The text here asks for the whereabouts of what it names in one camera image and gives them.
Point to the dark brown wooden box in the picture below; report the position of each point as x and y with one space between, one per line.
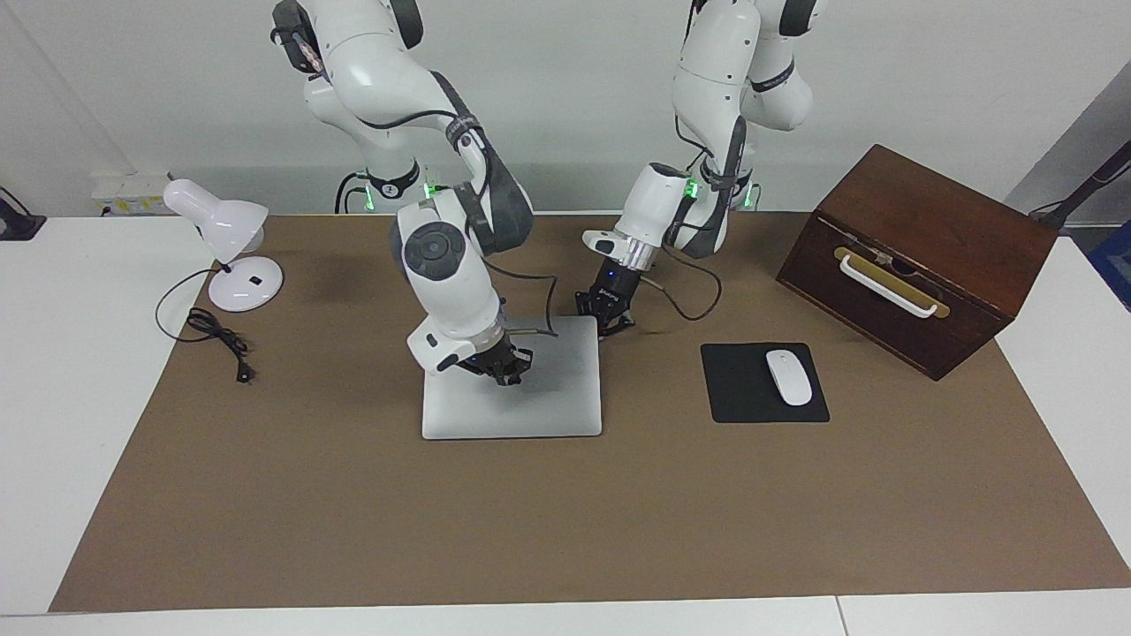
937 212

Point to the black clamp mount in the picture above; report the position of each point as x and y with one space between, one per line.
18 225

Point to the silver grey laptop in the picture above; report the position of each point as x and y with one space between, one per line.
548 406

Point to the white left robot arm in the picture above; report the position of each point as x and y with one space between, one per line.
716 71

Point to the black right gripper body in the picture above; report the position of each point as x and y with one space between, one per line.
488 358

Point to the white computer mouse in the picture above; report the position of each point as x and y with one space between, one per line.
789 378

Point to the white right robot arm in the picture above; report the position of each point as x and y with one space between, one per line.
442 265

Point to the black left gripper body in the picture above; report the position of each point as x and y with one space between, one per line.
616 284

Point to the white power strip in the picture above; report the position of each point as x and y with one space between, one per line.
132 190

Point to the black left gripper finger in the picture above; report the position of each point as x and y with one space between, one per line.
590 307
621 320

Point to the white desk lamp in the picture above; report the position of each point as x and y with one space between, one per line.
247 287

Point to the blue object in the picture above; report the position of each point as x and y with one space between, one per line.
1115 265

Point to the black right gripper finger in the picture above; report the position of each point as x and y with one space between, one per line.
505 377
519 358

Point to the black stand pole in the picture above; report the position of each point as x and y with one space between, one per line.
1091 181

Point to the black mouse pad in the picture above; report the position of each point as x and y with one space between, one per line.
733 389

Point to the brown paper table mat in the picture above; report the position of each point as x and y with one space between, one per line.
618 512

